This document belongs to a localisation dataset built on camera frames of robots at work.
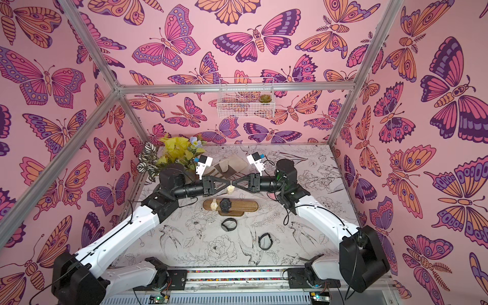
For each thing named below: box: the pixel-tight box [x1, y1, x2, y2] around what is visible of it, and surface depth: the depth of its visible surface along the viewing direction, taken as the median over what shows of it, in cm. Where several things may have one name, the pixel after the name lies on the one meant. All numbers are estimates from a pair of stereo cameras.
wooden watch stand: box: [202, 199, 259, 217], surface depth 87 cm
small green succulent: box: [259, 94, 272, 103], surface depth 94 cm
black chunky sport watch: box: [219, 197, 232, 214], surface depth 87 cm
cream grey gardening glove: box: [214, 154, 248, 179], surface depth 112 cm
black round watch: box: [221, 217, 238, 232], surface depth 90 cm
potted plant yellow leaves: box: [135, 135, 206, 182], surface depth 87 cm
